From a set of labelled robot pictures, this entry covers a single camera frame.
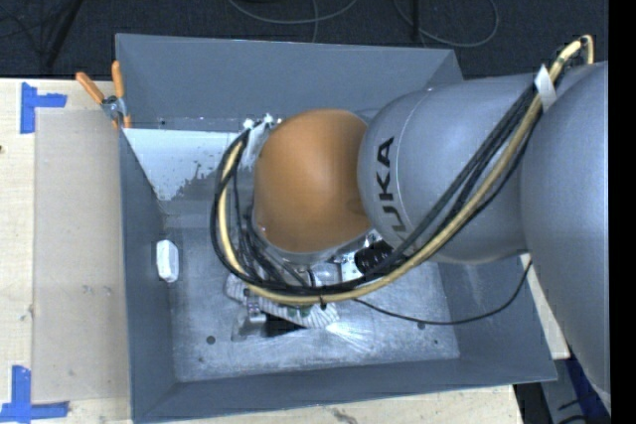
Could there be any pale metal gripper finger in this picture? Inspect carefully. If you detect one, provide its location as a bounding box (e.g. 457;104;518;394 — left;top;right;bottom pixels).
232;299;269;343

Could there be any white striped cloth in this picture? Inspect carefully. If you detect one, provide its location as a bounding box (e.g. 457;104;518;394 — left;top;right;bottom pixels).
225;272;344;331

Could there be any grey metal bin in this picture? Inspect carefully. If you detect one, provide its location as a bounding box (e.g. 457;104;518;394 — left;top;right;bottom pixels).
113;33;559;423

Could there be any white rectangular block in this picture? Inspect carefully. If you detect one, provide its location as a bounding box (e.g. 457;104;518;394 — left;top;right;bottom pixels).
155;238;181;284

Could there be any pale cardboard board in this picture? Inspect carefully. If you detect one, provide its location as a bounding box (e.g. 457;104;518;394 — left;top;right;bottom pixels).
30;107;132;406

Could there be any black cylinder on white bracket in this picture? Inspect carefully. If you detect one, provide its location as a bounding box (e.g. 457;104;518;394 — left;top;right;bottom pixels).
342;239;399;279

